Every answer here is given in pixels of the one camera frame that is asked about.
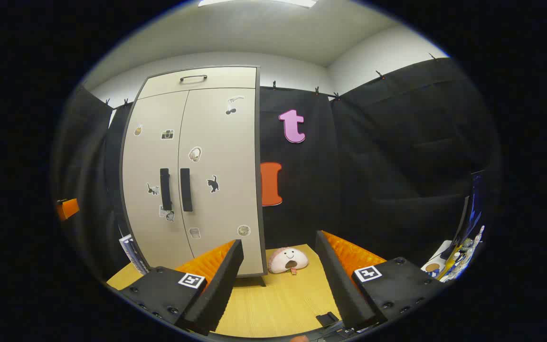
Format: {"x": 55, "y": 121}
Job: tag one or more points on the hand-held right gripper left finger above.
{"x": 216, "y": 294}

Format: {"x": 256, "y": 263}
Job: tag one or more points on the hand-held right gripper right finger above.
{"x": 344, "y": 289}

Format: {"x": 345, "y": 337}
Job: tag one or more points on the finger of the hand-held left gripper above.
{"x": 69, "y": 208}

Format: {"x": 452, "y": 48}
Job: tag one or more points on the white cabinet door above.
{"x": 226, "y": 204}
{"x": 145, "y": 161}

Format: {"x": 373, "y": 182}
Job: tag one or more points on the white double-door shoe cabinet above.
{"x": 258, "y": 142}

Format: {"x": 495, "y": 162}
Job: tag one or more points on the small black clamp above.
{"x": 327, "y": 319}

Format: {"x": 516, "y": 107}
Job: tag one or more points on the pink plush toy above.
{"x": 285, "y": 259}

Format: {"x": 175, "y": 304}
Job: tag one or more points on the white cardboard box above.
{"x": 133, "y": 254}

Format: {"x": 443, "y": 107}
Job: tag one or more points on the white side table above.
{"x": 437, "y": 259}

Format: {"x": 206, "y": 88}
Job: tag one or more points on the dark computer monitor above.
{"x": 475, "y": 204}

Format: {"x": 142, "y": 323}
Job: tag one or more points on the ceiling light strip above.
{"x": 254, "y": 2}

